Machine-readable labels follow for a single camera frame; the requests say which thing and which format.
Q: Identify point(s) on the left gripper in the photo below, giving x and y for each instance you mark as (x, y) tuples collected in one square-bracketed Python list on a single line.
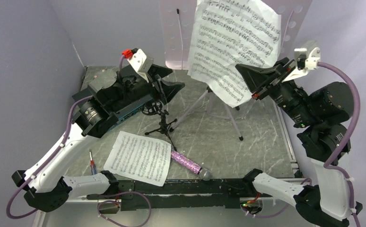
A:
[(167, 89)]

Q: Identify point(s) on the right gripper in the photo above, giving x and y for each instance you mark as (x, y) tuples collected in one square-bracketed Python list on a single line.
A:
[(254, 77)]

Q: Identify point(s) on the sheet music top page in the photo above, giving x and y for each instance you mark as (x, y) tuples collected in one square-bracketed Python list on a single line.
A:
[(230, 32)]

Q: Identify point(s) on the sheet music page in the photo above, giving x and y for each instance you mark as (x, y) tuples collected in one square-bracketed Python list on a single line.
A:
[(230, 32), (140, 158)]

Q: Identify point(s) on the lilac perforated music stand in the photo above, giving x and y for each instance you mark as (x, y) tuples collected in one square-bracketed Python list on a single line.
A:
[(177, 19)]

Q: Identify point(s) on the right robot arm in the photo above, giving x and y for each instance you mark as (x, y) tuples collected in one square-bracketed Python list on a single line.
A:
[(327, 117)]

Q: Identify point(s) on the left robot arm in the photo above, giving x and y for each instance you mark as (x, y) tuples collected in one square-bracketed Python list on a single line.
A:
[(45, 184)]

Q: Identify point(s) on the purple glitter microphone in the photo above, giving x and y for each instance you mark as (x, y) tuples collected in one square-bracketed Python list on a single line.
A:
[(203, 173)]

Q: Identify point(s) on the red blue screwdriver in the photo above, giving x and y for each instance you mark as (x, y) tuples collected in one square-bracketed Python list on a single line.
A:
[(92, 164)]

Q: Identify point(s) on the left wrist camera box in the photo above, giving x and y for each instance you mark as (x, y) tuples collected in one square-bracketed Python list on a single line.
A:
[(140, 62)]

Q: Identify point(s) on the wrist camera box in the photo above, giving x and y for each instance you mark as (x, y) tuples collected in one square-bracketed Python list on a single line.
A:
[(140, 62), (307, 58)]

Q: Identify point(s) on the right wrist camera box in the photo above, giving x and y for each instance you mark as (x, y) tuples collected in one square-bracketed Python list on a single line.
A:
[(307, 58)]

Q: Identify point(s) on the black network switch box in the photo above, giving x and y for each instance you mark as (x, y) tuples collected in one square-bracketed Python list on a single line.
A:
[(102, 111)]

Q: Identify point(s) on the aluminium frame rail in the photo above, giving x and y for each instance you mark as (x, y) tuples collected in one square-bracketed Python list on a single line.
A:
[(298, 175)]

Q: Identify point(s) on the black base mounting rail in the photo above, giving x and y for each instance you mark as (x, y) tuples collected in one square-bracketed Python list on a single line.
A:
[(229, 193)]

